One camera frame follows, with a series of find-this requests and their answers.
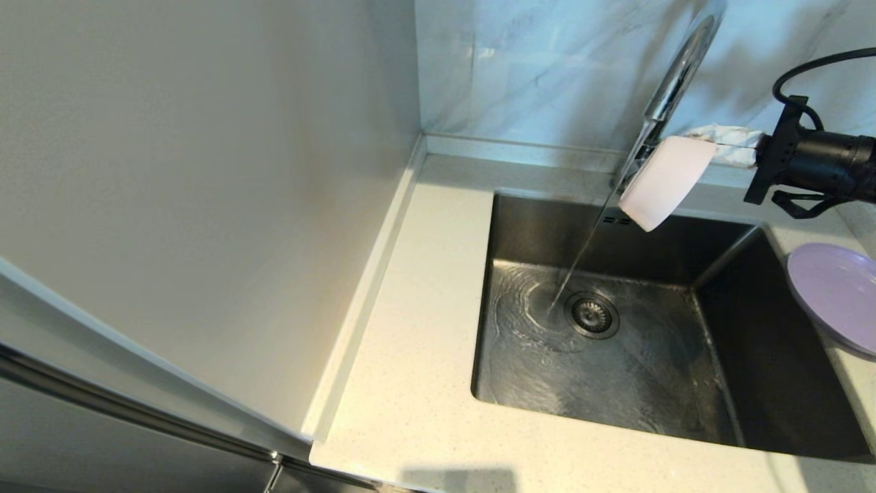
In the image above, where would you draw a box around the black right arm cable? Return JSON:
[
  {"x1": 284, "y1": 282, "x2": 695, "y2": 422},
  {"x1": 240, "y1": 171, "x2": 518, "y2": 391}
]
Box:
[{"x1": 772, "y1": 47, "x2": 876, "y2": 220}]

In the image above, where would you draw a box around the white tall cabinet side panel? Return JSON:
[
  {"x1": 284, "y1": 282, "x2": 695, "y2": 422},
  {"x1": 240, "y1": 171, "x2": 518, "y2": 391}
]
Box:
[{"x1": 0, "y1": 0, "x2": 422, "y2": 442}]

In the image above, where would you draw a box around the chrome kitchen faucet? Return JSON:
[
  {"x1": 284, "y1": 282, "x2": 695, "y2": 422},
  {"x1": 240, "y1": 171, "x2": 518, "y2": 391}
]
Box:
[{"x1": 610, "y1": 0, "x2": 727, "y2": 199}]

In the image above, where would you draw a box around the grey steel appliance door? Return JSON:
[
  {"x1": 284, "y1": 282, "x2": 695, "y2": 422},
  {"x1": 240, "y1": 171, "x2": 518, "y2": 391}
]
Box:
[{"x1": 0, "y1": 377, "x2": 274, "y2": 493}]

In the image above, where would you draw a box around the chrome door trim bar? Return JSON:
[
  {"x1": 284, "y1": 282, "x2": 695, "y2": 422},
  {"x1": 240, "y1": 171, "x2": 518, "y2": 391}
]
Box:
[{"x1": 0, "y1": 342, "x2": 283, "y2": 463}]

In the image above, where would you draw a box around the purple plate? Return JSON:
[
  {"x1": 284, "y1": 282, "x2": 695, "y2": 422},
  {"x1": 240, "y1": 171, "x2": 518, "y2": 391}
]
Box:
[{"x1": 787, "y1": 243, "x2": 876, "y2": 358}]

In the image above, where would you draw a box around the round metal drain strainer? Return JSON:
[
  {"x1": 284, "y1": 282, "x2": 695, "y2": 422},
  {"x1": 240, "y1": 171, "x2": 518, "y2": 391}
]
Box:
[{"x1": 565, "y1": 292, "x2": 621, "y2": 340}]

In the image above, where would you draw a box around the running water stream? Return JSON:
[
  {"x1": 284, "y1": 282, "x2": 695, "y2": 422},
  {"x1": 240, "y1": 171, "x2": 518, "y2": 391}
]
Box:
[{"x1": 547, "y1": 123, "x2": 647, "y2": 314}]

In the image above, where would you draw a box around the stainless steel sink basin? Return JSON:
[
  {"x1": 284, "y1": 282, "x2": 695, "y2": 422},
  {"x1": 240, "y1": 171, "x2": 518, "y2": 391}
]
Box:
[{"x1": 470, "y1": 190, "x2": 875, "y2": 463}]

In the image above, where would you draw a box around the pink bowl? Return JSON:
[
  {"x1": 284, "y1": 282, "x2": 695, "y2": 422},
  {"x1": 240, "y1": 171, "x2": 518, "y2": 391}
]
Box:
[{"x1": 618, "y1": 136, "x2": 719, "y2": 232}]

